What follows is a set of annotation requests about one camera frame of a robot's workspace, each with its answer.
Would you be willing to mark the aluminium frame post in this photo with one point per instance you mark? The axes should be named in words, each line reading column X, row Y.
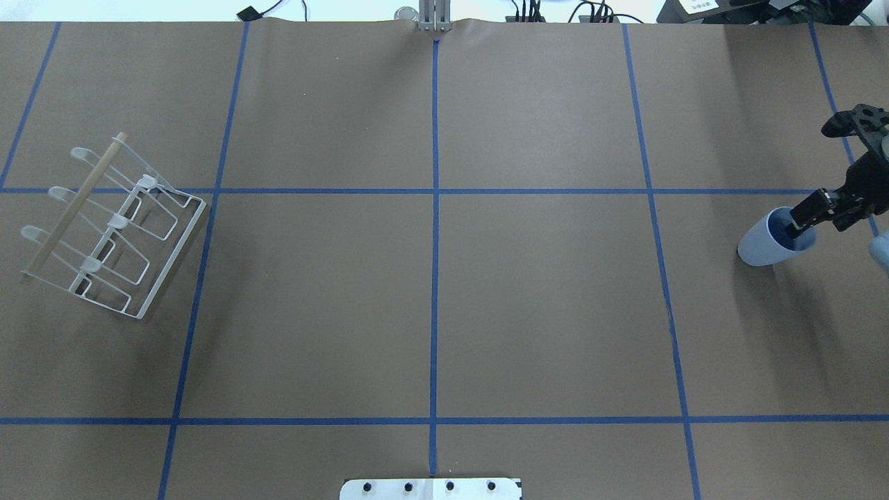
column 434, row 16

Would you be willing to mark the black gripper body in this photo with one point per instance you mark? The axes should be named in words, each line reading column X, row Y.
column 869, row 182

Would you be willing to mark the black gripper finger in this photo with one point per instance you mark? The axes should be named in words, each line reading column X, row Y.
column 813, row 210

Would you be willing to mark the black devices at table corner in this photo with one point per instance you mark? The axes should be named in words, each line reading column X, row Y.
column 837, row 13

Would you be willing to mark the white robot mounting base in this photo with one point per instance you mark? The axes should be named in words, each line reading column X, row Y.
column 433, row 488

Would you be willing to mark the light blue plastic cup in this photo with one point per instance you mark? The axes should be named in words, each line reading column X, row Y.
column 768, row 242

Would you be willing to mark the black power adapter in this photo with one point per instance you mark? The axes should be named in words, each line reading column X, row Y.
column 249, row 14

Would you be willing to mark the white wire cup holder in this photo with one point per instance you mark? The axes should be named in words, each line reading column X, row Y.
column 121, row 235

